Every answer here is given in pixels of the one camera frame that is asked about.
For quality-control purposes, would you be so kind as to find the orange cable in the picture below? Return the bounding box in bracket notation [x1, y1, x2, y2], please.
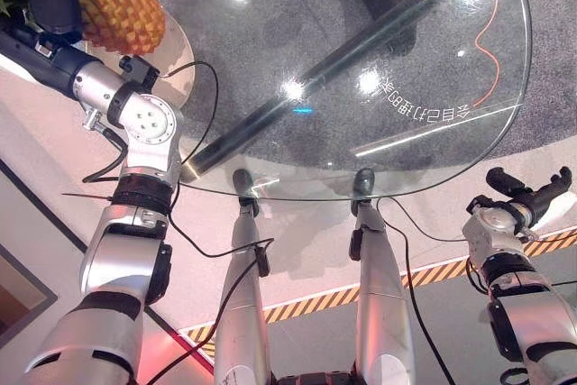
[409, 0, 501, 109]

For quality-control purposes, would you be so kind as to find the silver right robot leg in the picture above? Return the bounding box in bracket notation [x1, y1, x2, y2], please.
[349, 198, 417, 385]

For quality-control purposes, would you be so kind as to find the yellow pineapple with green leaves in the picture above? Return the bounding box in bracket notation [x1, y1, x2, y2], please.
[0, 0, 167, 57]

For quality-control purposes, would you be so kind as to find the black right leg cable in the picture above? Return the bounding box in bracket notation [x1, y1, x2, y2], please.
[376, 197, 469, 385]

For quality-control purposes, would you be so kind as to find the dark robot foot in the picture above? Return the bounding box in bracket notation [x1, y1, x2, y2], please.
[353, 167, 377, 200]
[231, 168, 255, 199]

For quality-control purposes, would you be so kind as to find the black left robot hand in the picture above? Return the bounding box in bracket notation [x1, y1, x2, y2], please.
[0, 0, 103, 98]

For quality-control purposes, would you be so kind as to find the round glass table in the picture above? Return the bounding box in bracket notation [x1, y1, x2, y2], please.
[101, 0, 534, 203]

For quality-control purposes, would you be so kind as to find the black table support bar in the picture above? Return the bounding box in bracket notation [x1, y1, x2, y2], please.
[192, 0, 480, 175]

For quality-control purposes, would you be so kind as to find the silver left robot leg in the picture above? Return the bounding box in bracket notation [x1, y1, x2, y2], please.
[213, 197, 274, 385]

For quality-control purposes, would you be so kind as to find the silver robot leg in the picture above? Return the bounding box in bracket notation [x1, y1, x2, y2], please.
[213, 197, 274, 385]
[349, 198, 417, 385]

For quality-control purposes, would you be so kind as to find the dark framed floor panel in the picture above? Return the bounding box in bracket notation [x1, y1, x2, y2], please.
[0, 243, 59, 350]

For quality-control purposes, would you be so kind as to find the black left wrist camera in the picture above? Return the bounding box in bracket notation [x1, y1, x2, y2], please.
[118, 54, 160, 91]

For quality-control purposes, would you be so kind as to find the black left leg cable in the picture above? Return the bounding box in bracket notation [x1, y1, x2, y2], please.
[146, 197, 276, 385]

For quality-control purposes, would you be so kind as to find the black robot waist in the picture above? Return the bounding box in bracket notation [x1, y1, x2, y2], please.
[270, 371, 358, 385]

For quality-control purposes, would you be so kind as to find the black leg cable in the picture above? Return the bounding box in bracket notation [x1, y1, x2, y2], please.
[146, 197, 276, 385]
[376, 197, 469, 385]

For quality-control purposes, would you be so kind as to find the dark left robot foot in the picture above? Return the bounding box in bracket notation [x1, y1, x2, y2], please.
[231, 168, 255, 199]

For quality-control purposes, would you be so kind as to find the round beige plate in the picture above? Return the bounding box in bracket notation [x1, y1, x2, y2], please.
[84, 9, 197, 110]

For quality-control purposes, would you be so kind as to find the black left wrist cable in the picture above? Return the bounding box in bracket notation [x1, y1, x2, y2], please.
[160, 60, 221, 166]

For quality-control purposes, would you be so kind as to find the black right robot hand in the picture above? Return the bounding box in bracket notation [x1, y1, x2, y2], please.
[485, 166, 577, 232]

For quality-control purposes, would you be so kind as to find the white text sticker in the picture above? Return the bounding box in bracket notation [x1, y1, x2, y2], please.
[373, 77, 473, 124]

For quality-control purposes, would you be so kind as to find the yellow black hazard tape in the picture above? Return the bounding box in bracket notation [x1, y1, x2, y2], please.
[179, 227, 577, 359]

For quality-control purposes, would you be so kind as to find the dark right robot foot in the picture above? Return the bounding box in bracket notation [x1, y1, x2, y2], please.
[353, 167, 377, 200]

